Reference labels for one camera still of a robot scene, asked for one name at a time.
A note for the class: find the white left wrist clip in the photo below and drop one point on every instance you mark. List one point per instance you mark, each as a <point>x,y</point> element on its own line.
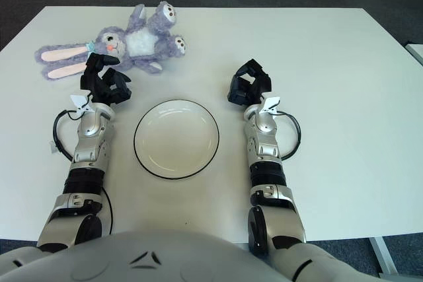
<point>79,101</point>

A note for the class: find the white furniture edge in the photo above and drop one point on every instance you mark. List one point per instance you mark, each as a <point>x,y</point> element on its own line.
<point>417,52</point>

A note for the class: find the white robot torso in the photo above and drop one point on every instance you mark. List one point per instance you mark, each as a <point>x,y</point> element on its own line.
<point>185,255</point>

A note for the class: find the white table leg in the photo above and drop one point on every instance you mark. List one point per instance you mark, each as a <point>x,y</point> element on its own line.
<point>383,255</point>

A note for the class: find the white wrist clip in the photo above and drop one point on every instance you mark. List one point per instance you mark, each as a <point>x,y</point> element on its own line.
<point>79,101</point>
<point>271,102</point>

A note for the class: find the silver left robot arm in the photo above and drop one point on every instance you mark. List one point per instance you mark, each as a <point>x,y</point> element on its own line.
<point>89,143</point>

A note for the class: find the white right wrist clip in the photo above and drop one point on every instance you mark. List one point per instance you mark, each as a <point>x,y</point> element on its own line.
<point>271,102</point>

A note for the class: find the white plate black rim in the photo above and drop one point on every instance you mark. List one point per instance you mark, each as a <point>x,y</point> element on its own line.
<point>176,140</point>

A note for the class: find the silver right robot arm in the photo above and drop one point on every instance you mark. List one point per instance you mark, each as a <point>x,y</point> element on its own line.
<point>267,143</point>

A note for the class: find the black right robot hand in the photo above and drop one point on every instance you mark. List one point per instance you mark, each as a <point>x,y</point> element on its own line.
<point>254,90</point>

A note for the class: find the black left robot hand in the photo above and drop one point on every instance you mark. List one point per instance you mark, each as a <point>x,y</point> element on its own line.
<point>102,88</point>

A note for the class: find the purple plush bunny doll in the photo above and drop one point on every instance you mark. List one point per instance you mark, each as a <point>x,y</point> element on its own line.
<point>142,42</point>

